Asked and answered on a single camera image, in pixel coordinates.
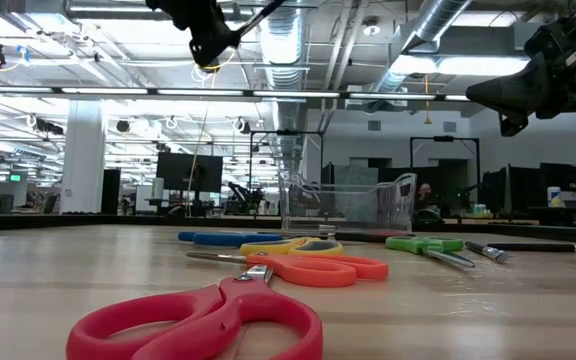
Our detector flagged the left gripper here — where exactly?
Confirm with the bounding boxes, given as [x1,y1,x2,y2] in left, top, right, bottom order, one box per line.
[145,0,242,69]

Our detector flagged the thin black paintbrush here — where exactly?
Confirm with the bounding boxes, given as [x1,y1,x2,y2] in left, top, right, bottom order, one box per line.
[231,0,288,41]
[487,242,576,254]
[465,240,513,264]

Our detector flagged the black background monitor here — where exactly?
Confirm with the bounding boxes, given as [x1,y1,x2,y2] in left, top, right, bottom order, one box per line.
[540,162,576,194]
[156,152,224,194]

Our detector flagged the white canister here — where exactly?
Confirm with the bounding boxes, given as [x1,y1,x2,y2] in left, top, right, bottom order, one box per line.
[546,186,565,209]

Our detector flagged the person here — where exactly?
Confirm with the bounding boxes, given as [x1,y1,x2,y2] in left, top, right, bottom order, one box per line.
[416,182,438,211]

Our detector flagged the white building column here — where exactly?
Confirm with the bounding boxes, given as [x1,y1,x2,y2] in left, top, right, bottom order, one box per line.
[60,99,107,215]

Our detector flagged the clear plastic bin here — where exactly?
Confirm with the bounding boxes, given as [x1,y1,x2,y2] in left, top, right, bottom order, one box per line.
[277,172,418,232]

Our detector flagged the slanted silver ventilation duct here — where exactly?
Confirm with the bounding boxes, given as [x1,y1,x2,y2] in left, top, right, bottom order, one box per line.
[370,0,474,94]

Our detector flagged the green handled scissors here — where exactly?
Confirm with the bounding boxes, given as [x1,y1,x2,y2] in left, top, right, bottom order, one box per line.
[385,235,476,271]

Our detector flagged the blue handled scissors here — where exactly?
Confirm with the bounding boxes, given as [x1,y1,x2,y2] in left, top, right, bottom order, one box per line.
[177,230,289,248]

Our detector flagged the yellow handled scissors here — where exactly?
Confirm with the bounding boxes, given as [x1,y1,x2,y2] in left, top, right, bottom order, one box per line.
[239,236,344,258]

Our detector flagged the orange handled scissors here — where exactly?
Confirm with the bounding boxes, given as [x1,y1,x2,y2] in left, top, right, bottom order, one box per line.
[185,251,389,289]

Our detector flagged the red handled scissors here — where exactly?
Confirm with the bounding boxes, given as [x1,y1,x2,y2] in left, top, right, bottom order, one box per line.
[66,264,324,360]

